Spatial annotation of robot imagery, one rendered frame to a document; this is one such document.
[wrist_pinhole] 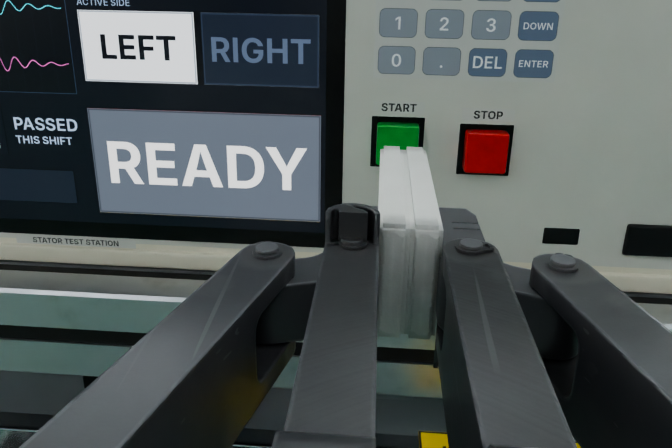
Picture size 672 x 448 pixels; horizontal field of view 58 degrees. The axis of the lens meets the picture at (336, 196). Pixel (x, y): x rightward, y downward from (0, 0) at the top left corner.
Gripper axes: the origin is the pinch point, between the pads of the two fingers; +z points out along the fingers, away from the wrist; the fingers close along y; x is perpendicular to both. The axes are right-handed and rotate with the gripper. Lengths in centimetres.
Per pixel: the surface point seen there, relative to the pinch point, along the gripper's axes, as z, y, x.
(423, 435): 5.0, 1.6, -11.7
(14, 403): 21.7, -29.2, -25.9
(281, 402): 21.7, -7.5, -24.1
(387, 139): 9.0, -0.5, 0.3
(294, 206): 9.6, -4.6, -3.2
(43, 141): 9.6, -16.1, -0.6
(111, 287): 7.5, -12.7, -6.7
